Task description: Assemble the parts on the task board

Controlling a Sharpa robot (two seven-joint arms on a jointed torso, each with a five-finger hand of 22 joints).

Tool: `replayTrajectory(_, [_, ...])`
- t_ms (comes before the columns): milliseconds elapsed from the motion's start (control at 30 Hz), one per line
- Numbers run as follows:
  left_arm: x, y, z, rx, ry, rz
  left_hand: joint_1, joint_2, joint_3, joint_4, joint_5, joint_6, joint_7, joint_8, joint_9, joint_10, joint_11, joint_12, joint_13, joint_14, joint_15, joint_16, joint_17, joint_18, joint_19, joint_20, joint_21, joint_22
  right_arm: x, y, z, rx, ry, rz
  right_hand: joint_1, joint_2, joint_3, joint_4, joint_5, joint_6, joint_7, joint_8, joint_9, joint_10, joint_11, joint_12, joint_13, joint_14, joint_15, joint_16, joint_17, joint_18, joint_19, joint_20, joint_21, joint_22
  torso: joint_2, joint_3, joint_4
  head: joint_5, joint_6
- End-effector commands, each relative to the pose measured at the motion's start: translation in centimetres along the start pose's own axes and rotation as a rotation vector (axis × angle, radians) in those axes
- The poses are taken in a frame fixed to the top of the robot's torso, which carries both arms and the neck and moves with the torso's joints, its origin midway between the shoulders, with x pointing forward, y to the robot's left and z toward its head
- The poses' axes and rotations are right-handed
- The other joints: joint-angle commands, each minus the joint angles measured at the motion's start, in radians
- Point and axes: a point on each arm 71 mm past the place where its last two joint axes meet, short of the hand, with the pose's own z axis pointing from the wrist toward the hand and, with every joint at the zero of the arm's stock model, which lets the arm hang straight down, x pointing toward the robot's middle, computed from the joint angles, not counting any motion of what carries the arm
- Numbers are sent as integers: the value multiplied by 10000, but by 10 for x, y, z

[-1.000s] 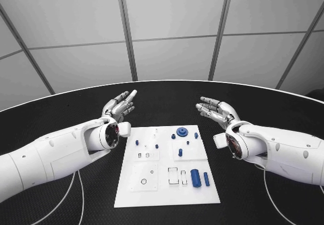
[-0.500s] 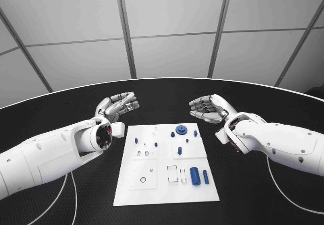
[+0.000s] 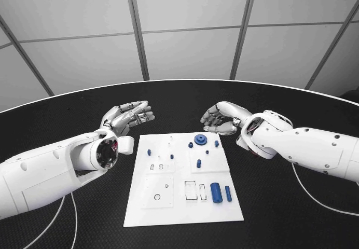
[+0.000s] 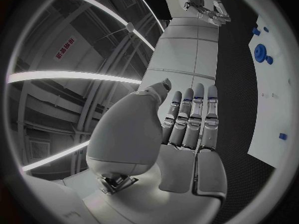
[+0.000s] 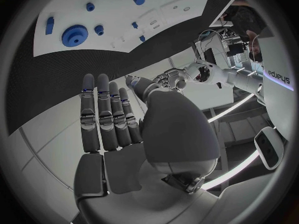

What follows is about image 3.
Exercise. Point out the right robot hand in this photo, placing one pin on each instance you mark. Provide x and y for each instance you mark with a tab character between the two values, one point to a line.
223	116

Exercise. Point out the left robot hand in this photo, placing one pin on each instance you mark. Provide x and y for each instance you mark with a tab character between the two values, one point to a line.
125	116

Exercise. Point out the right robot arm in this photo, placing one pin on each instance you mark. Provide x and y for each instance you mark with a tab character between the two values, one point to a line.
302	147

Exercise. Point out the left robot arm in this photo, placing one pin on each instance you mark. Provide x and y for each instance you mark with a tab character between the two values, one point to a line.
42	175

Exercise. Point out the white task board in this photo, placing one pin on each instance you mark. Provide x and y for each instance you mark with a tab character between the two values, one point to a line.
181	184

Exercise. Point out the blue gear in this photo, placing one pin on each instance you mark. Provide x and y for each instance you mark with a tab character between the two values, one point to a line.
200	139

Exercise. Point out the long blue peg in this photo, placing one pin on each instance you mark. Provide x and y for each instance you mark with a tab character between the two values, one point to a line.
199	163

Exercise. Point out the large blue cylinder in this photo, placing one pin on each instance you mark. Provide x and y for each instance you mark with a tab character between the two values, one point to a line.
216	192

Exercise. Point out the thin blue cylinder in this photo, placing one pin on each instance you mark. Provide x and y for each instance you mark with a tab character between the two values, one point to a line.
228	193

